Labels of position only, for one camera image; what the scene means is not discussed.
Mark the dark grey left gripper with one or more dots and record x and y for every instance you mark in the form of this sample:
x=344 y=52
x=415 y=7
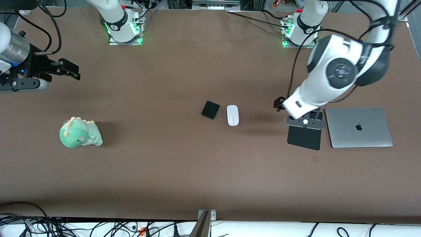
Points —
x=280 y=103

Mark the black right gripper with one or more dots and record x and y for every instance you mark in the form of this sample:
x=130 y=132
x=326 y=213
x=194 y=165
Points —
x=35 y=65

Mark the white computer mouse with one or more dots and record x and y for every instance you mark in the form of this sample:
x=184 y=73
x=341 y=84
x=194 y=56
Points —
x=232 y=115

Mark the small black square box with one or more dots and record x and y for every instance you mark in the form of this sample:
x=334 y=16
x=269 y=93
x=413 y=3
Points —
x=210 y=110

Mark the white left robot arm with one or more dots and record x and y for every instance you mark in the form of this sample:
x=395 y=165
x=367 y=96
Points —
x=315 y=89

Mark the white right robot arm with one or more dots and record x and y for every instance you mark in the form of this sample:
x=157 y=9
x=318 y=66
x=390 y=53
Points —
x=118 y=19

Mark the black mouse pad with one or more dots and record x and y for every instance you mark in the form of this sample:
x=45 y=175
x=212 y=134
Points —
x=304 y=140

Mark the silver closed laptop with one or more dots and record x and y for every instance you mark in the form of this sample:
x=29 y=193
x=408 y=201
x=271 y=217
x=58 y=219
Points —
x=358 y=140

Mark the green dinosaur plush toy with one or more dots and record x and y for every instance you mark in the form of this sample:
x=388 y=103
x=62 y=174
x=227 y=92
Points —
x=79 y=133

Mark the aluminium profile post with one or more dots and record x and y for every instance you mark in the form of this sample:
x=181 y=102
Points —
x=202 y=227

